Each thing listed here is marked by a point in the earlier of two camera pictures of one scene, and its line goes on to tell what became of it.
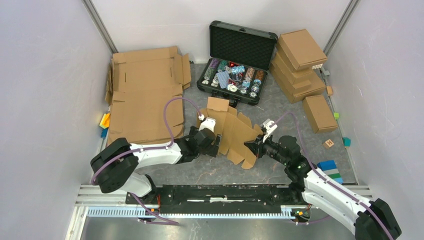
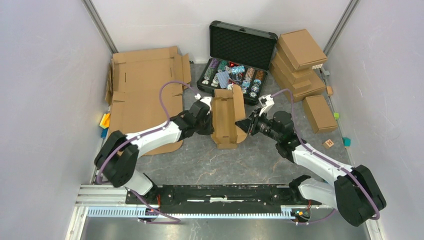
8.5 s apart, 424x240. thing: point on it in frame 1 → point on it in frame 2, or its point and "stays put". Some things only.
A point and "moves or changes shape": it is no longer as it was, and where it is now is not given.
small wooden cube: [329, 90] stays put
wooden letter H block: [328, 143] stays put
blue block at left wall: [104, 133] stays put
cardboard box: [299, 49] stays put
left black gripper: [211, 149] → [210, 129]
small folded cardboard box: [319, 114] stays put
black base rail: [277, 196] stays put
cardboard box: [235, 129] moves or changes shape
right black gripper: [256, 148] → [254, 118]
